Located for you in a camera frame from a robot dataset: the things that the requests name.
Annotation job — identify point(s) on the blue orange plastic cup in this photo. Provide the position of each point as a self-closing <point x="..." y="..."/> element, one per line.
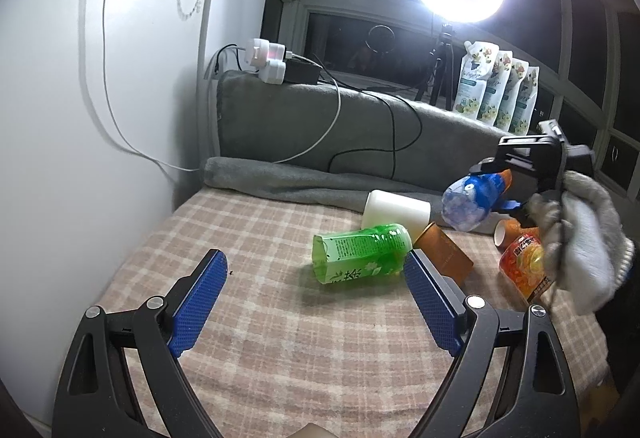
<point x="469" y="201"/>

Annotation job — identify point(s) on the green plastic tea cup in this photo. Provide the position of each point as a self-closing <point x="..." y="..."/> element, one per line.
<point x="379" y="251"/>

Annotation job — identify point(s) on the red orange plastic cup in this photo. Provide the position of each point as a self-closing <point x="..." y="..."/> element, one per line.
<point x="523" y="264"/>

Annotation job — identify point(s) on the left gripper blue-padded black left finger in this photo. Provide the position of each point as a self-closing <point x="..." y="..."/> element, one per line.
<point x="96" y="396"/>

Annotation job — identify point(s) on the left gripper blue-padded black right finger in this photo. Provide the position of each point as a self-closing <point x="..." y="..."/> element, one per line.
<point x="535" y="396"/>

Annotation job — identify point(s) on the white refill pouch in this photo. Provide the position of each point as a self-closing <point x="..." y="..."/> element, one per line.
<point x="476" y="68"/>
<point x="510" y="95"/>
<point x="525" y="104"/>
<point x="496" y="84"/>

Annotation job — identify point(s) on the rolled grey blanket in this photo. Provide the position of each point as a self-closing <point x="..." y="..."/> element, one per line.
<point x="295" y="184"/>

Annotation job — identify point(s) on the grey sofa cushion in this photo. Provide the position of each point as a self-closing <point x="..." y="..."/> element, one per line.
<point x="343" y="131"/>

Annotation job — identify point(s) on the grey gloved hand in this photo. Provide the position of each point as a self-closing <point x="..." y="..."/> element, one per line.
<point x="586" y="252"/>

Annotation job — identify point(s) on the black power adapter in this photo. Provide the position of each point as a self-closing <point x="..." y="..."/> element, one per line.
<point x="301" y="72"/>

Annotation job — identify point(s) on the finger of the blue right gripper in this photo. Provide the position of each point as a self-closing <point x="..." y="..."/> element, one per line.
<point x="507" y="206"/>

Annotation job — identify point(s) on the large orange paper cup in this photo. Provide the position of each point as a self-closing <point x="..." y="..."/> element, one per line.
<point x="444" y="254"/>

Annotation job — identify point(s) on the white paper cup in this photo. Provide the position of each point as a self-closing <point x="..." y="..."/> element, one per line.
<point x="384" y="208"/>

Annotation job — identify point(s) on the white power strip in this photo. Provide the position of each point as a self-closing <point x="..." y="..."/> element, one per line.
<point x="268" y="58"/>

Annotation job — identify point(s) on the small orange paper cup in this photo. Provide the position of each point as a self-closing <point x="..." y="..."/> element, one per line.
<point x="508" y="230"/>

